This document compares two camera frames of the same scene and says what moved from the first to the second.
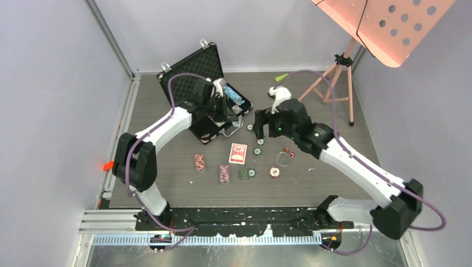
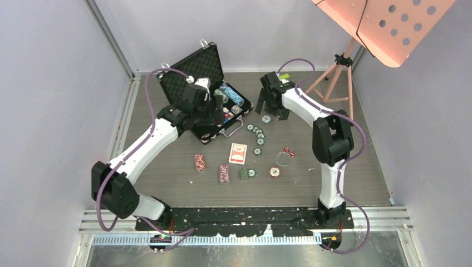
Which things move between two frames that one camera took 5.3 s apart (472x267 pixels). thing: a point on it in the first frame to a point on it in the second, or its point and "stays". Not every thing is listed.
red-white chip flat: (274, 172) stays
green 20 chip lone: (257, 151) stays
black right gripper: (264, 117) to (264, 97)
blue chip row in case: (232, 95) stays
